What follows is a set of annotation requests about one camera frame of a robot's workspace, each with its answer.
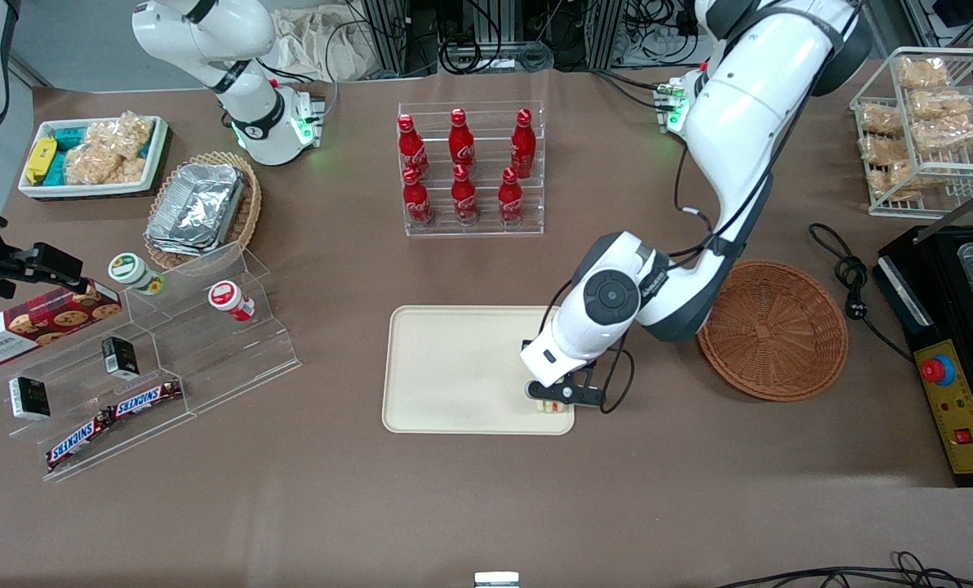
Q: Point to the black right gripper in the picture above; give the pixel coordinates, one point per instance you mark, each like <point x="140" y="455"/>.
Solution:
<point x="15" y="269"/>

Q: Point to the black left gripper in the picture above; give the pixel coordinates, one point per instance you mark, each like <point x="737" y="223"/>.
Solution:
<point x="526" y="344"/>

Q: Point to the triangle sandwich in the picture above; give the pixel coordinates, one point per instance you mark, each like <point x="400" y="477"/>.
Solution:
<point x="548" y="406"/>

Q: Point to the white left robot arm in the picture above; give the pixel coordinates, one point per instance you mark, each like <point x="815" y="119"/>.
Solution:
<point x="739" y="106"/>

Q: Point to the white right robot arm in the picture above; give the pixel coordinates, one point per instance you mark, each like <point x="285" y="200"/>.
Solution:
<point x="209" y="33"/>

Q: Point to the beige serving tray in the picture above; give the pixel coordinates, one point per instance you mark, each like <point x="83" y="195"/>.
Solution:
<point x="454" y="367"/>

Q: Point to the oval light wicker basket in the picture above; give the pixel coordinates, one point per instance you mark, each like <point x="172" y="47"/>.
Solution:
<point x="246" y="208"/>

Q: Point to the round brown wicker basket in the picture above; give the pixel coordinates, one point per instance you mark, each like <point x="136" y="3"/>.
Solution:
<point x="780" y="335"/>

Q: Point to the green lid yogurt cup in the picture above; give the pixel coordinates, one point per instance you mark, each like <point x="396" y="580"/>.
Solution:
<point x="131" y="269"/>

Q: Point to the red tartan cookie box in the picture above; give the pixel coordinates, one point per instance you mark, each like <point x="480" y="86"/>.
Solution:
<point x="37" y="327"/>

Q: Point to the small black box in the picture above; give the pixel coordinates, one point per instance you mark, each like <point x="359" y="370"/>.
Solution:
<point x="29" y="398"/>
<point x="119" y="357"/>

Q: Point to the teal snack pack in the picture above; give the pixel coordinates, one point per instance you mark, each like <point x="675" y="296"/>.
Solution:
<point x="70" y="135"/>
<point x="57" y="170"/>

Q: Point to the clear bag rice crackers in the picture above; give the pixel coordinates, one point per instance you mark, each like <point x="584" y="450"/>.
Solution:
<point x="131" y="135"/>
<point x="95" y="166"/>

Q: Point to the snickers chocolate bar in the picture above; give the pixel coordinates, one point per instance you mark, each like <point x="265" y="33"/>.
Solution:
<point x="145" y="398"/>
<point x="77" y="442"/>

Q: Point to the yellow snack pack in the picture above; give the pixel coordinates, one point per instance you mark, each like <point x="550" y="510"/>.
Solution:
<point x="41" y="159"/>

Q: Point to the clear acrylic stepped shelf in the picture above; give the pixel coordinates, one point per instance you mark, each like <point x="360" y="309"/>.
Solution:
<point x="209" y="351"/>

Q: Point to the aluminium foil container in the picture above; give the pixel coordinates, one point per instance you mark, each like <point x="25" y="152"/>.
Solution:
<point x="197" y="200"/>

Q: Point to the red lid yogurt cup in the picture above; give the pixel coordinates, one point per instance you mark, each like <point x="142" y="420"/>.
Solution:
<point x="227" y="297"/>

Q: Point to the white rectangular plastic bin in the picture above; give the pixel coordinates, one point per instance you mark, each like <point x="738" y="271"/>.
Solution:
<point x="156" y="151"/>

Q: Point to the red cola bottle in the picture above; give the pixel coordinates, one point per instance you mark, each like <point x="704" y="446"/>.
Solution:
<point x="510" y="198"/>
<point x="461" y="143"/>
<point x="522" y="145"/>
<point x="411" y="147"/>
<point x="464" y="198"/>
<point x="415" y="200"/>

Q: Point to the clear acrylic bottle rack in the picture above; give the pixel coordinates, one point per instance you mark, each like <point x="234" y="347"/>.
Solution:
<point x="486" y="114"/>

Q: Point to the beige cloth bag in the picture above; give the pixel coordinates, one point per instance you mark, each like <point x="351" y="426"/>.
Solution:
<point x="315" y="45"/>

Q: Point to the red emergency stop button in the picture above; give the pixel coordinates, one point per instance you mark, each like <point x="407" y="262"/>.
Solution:
<point x="936" y="370"/>

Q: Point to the black yellow control box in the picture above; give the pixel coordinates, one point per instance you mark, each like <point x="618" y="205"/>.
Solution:
<point x="960" y="425"/>

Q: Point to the clear bag fried snack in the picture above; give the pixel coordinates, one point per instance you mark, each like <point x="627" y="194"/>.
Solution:
<point x="903" y="178"/>
<point x="882" y="120"/>
<point x="882" y="151"/>
<point x="923" y="73"/>
<point x="944" y="104"/>
<point x="944" y="137"/>

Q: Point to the aluminium frame post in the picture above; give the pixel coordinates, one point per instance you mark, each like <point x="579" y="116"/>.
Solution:
<point x="387" y="37"/>
<point x="605" y="33"/>

